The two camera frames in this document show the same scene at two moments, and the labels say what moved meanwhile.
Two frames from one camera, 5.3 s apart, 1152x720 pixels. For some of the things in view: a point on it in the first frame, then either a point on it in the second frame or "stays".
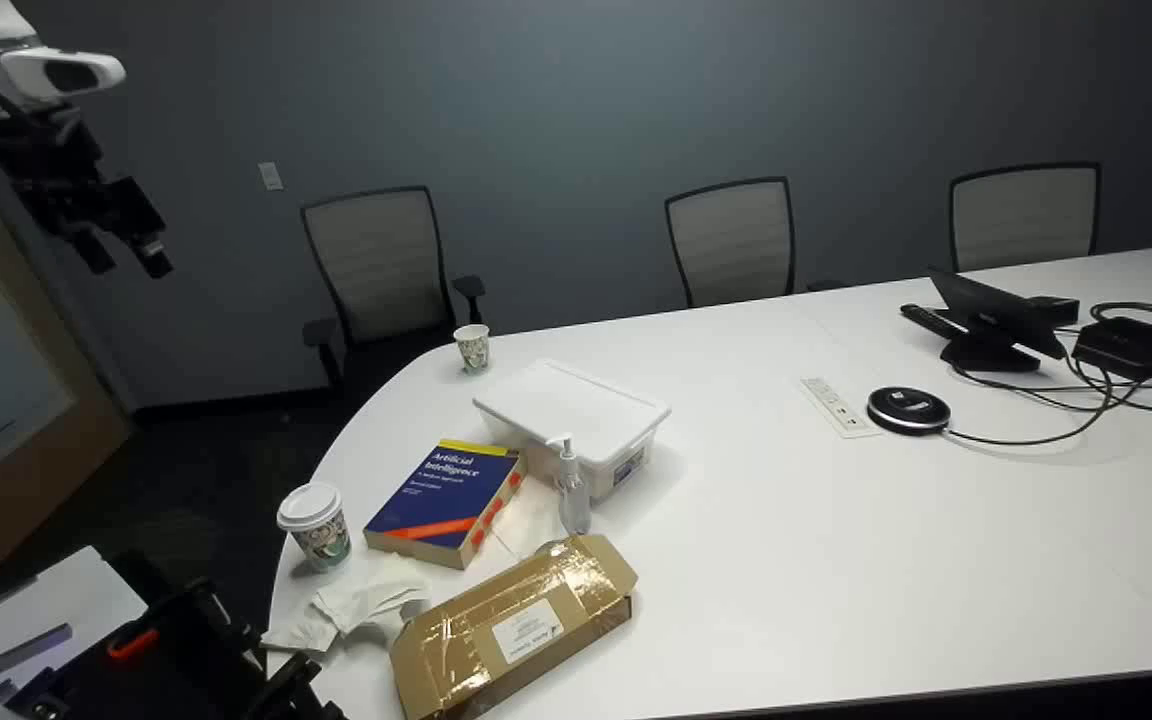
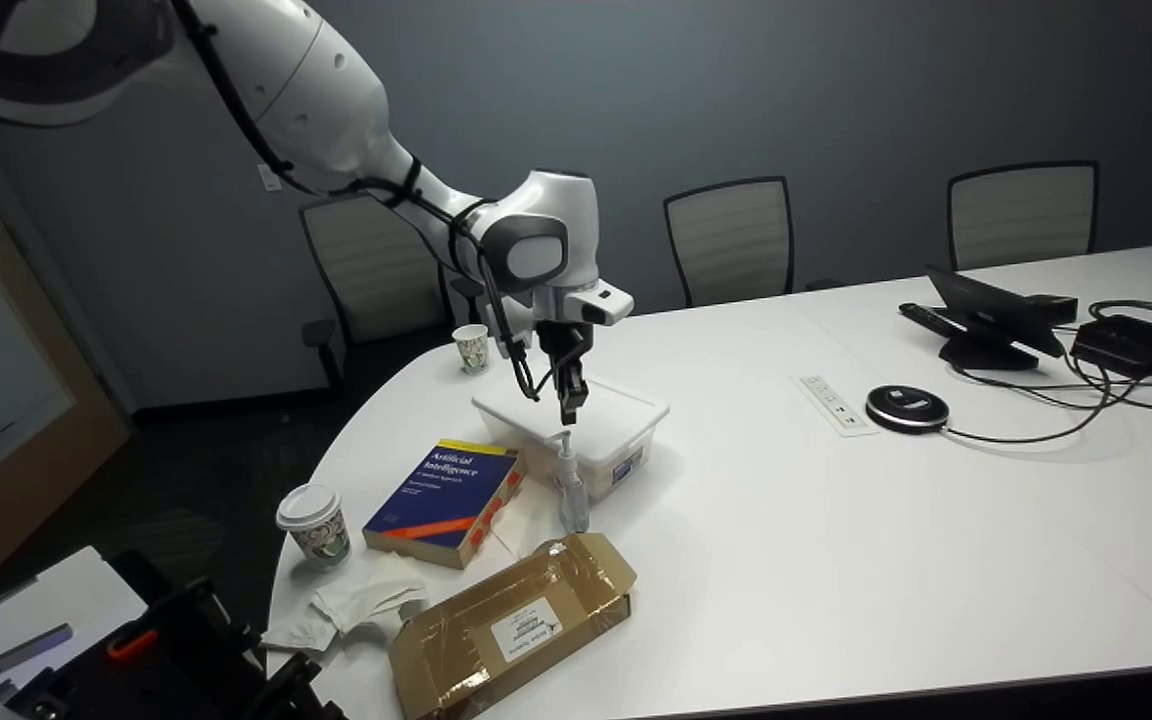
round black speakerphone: x=907 y=410 stays
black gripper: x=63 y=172 -> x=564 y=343
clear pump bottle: x=574 y=493 stays
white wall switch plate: x=271 y=172 stays
